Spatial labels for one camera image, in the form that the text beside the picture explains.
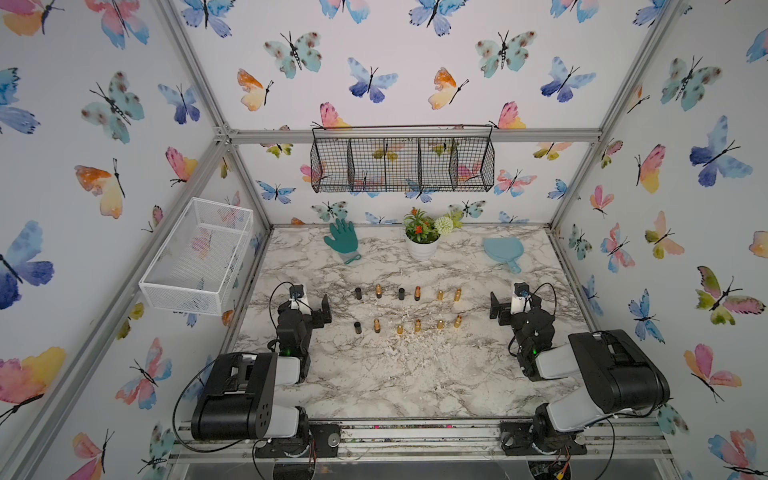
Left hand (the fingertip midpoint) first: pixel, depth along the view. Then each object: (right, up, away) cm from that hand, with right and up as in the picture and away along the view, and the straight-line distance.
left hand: (312, 294), depth 91 cm
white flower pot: (+34, +13, +16) cm, 40 cm away
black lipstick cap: (+27, -1, +9) cm, 28 cm away
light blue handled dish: (+67, +14, +26) cm, 73 cm away
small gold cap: (+44, -8, +1) cm, 44 cm away
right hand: (+60, +1, -1) cm, 60 cm away
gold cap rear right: (+45, -2, +8) cm, 46 cm away
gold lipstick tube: (+19, -9, 0) cm, 22 cm away
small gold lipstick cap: (+32, -9, 0) cm, 33 cm away
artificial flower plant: (+33, +20, +7) cm, 39 cm away
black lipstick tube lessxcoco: (+13, -1, +8) cm, 15 cm away
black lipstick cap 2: (+14, -10, +1) cm, 17 cm away
